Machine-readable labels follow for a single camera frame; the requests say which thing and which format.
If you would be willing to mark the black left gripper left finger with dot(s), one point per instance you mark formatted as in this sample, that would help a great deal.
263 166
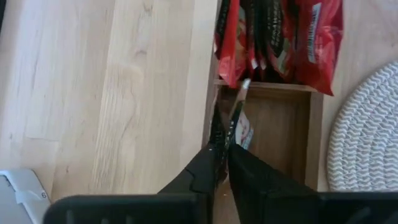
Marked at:
202 177

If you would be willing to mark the white hexagonal plant pot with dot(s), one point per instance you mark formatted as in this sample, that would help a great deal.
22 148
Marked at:
15 193

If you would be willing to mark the wooden compartment box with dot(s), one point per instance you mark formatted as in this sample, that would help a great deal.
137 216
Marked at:
280 133

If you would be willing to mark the round woven placemat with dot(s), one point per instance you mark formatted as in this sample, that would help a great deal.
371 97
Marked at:
363 133

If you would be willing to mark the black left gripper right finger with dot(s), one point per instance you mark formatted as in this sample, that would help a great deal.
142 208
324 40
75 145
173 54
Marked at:
258 189

